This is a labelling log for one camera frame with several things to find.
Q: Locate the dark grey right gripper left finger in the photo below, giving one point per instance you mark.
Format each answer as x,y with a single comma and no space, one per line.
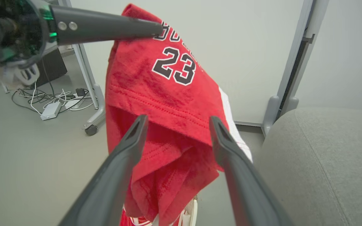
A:
112,182

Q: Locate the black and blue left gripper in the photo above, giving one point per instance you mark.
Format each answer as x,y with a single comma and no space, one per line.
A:
14,28

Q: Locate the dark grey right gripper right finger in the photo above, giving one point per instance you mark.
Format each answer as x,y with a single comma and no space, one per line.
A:
247,194

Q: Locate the red shorts white stripes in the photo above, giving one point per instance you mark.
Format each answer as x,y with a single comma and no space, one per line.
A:
127,220

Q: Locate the red jersey number 23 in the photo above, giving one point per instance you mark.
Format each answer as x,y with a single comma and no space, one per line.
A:
156,94

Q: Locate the white laundry basket brown rim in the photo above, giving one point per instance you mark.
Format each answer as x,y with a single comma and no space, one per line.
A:
193,213

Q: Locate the grey partition leg with caster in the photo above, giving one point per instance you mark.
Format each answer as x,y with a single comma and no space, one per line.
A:
88,78

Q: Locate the black box on floor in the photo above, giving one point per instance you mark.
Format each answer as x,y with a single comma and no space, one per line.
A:
53,67

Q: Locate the small black plug adapter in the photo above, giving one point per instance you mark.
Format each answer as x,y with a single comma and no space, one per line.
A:
80,92

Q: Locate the grey fabric sofa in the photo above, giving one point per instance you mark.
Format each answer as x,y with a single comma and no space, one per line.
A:
325,172

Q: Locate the white power strip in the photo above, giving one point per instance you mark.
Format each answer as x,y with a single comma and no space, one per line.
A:
72,103

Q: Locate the white power adapter brick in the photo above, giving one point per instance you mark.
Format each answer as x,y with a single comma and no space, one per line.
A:
51,110

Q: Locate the grey partition post beside sofa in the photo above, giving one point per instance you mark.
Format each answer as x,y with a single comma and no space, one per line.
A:
273,110

